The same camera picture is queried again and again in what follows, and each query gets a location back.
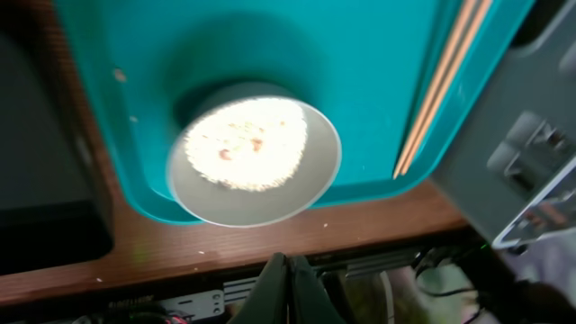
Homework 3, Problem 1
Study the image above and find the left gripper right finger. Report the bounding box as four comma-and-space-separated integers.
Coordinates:
288, 256, 346, 324

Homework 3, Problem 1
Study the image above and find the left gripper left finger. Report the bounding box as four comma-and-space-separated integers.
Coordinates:
229, 253, 288, 324

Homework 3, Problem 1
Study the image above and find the grey bowl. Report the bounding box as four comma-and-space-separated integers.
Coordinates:
166, 82, 342, 228

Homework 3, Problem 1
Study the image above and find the white rice pile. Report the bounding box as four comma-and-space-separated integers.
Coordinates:
184, 97, 308, 192

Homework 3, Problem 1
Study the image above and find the wooden chopstick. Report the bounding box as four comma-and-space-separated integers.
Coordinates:
400, 0, 492, 176
392, 0, 476, 179

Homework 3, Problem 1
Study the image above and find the black plastic tray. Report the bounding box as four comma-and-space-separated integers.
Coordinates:
1, 31, 114, 275

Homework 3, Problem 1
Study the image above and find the grey plastic dish rack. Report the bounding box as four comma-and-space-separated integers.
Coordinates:
432, 1, 575, 249

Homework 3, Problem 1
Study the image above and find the teal plastic serving tray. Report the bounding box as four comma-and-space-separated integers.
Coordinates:
55, 0, 532, 224

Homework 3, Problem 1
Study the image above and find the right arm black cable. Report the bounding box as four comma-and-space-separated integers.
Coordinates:
411, 245, 487, 324

